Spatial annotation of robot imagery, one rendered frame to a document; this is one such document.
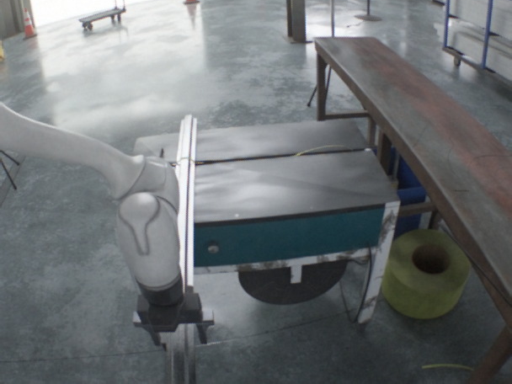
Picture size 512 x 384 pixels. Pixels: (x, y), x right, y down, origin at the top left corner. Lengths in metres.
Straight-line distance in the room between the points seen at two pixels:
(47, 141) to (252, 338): 1.38
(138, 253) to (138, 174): 0.17
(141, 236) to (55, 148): 0.21
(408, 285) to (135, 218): 1.39
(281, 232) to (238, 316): 0.71
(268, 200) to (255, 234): 0.11
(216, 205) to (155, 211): 0.66
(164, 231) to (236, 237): 0.64
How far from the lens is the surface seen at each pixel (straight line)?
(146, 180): 0.80
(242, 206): 1.31
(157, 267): 0.72
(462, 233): 1.28
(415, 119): 1.76
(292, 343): 1.84
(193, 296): 0.86
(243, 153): 1.56
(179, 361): 0.92
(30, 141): 0.69
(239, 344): 1.84
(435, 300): 1.89
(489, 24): 4.79
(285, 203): 1.32
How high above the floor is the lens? 1.54
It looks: 34 degrees down
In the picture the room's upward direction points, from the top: 4 degrees counter-clockwise
